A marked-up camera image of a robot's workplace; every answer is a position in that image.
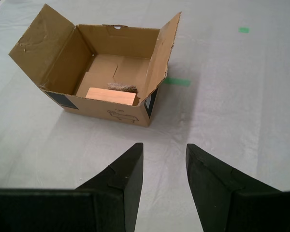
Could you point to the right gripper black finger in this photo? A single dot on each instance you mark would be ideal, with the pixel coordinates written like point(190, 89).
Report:
point(75, 210)
point(244, 210)

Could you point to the light wooden block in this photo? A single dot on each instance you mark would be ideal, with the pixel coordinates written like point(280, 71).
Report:
point(111, 96)

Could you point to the speckled granite rock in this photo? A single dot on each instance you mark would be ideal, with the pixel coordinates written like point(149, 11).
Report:
point(122, 87)

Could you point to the brown cardboard box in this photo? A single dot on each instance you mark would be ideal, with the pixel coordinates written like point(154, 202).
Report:
point(99, 48)

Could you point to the white plastic table cover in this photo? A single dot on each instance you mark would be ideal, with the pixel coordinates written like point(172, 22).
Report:
point(232, 120)

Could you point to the green tape strip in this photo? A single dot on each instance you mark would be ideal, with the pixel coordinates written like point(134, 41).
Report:
point(177, 82)

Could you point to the small green tape mark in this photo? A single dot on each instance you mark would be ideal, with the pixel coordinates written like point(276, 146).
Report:
point(244, 30)

